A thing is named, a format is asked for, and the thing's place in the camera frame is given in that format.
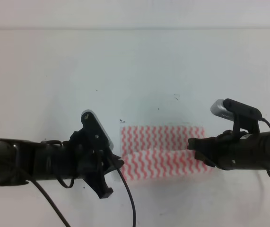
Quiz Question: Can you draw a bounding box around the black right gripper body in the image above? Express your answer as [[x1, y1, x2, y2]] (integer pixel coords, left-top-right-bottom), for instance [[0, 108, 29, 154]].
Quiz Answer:
[[210, 130, 248, 169]]

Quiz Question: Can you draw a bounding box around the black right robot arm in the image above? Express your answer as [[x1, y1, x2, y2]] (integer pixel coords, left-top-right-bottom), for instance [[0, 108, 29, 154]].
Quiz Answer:
[[187, 130, 270, 171]]

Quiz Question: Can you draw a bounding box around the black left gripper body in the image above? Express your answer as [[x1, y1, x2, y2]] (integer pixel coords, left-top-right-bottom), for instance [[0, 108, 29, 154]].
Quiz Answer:
[[62, 131, 111, 180]]

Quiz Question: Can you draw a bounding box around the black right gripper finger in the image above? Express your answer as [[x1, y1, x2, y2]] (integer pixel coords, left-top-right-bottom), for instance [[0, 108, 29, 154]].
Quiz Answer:
[[187, 137, 219, 151], [194, 151, 216, 168]]

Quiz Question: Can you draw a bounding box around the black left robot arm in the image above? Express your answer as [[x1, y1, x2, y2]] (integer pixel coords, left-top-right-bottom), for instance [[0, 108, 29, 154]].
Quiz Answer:
[[0, 132, 124, 199]]

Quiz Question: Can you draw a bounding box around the pink white wavy striped towel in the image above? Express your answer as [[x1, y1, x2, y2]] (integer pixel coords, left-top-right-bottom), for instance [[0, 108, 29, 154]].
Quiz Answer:
[[120, 125, 212, 181]]

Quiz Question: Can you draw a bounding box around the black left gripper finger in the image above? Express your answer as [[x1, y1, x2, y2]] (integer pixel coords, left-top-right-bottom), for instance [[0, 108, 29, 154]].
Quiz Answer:
[[103, 154, 124, 175], [84, 172, 113, 199]]

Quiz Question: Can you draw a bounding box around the black left camera cable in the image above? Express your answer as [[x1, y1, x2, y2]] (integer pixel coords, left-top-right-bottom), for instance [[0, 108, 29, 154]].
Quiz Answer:
[[23, 151, 137, 227]]

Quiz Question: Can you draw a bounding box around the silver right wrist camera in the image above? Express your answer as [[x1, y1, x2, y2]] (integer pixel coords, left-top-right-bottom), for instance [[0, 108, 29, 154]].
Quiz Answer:
[[210, 98, 262, 134]]

